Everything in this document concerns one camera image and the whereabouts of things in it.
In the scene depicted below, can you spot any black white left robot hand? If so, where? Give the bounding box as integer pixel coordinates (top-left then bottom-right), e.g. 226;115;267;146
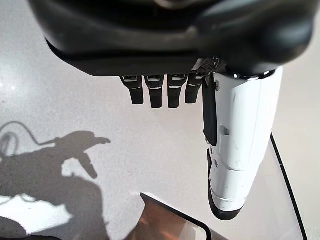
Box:
27;0;316;221

